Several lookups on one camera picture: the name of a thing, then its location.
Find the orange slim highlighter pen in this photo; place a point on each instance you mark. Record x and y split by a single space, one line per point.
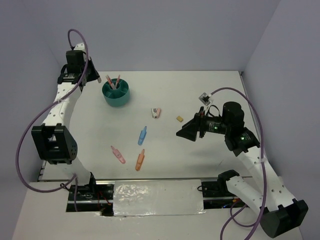
110 82

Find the silver foil sheet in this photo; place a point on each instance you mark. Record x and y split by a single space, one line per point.
157 198

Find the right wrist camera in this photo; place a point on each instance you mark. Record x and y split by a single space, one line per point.
206 100

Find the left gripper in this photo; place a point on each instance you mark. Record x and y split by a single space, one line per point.
95 75

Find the teal round organizer container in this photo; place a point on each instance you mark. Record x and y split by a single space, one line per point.
116 97

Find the blue stubby highlighter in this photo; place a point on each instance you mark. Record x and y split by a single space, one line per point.
142 136

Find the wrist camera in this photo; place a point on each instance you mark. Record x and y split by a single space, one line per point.
206 100
79 47

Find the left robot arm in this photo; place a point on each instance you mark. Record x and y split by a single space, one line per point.
53 140

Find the orange stubby highlighter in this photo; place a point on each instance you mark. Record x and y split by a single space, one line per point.
140 160

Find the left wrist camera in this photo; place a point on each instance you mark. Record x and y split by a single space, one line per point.
79 47

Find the pink stubby highlighter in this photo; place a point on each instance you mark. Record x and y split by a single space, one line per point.
118 155

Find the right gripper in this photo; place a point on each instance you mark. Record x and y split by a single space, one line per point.
189 130

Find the pink grey mini stapler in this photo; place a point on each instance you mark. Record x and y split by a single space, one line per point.
155 112

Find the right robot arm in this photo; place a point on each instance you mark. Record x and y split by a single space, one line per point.
277 209

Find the yellow eraser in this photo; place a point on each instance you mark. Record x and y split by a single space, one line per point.
179 118

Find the red slim highlighter pen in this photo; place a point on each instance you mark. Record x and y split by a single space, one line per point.
117 81

